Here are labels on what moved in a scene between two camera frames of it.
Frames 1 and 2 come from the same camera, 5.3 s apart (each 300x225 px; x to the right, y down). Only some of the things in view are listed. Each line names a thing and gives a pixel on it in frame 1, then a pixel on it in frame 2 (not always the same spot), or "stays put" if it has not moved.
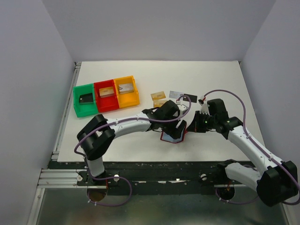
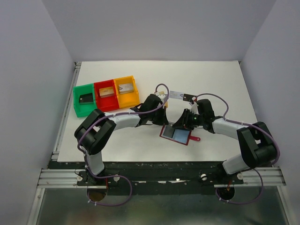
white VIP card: [175, 94] stays put
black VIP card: [193, 98] stays put
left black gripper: [174, 132] → [163, 120]
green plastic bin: [85, 100] stays put
